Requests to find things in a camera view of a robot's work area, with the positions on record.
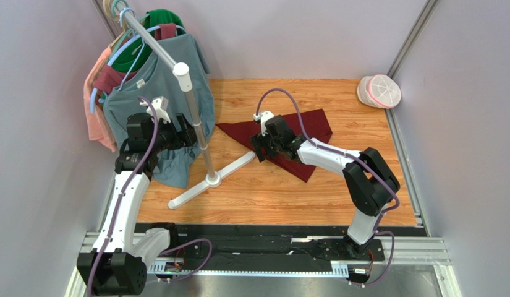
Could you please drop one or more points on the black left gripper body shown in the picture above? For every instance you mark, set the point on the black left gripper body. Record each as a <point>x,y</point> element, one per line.
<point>170,139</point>

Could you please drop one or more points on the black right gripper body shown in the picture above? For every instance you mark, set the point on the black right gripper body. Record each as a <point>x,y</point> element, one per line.
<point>262,144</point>

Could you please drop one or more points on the dark red cloth napkin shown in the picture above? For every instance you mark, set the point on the dark red cloth napkin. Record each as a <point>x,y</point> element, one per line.
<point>316,126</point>

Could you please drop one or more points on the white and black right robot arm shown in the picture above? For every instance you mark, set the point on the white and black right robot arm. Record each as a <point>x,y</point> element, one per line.
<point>370,182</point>

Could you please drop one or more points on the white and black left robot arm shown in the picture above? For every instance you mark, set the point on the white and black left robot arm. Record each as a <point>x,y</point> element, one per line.
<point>116,265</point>

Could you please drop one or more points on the silver and white clothes rack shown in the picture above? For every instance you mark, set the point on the silver and white clothes rack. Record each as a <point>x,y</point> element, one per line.
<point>180,70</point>

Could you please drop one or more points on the pink t-shirt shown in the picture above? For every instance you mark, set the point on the pink t-shirt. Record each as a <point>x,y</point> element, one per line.
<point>97,126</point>

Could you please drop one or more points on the dark red t-shirt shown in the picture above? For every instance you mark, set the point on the dark red t-shirt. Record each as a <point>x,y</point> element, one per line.
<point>108,78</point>

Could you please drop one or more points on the light blue clothes hanger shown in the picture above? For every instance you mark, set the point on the light blue clothes hanger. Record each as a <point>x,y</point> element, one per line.
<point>127,35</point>

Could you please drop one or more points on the green t-shirt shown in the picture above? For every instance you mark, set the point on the green t-shirt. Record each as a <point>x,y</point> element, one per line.
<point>170,25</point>

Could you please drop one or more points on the white and pink mesh bag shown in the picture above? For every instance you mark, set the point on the white and pink mesh bag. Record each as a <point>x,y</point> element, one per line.
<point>379,91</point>

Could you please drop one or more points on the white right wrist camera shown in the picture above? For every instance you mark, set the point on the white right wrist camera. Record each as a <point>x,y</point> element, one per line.
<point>261,118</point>

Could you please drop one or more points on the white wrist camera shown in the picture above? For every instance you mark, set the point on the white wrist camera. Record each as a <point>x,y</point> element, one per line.
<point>159,107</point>
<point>261,118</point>

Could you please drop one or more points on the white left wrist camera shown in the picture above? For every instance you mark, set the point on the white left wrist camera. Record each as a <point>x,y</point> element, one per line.
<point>159,107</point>

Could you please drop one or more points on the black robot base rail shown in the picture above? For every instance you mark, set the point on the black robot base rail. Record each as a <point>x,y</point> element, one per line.
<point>263,249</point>

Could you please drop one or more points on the aluminium frame post right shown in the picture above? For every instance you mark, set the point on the aluminium frame post right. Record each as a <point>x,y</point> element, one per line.
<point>411,39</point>

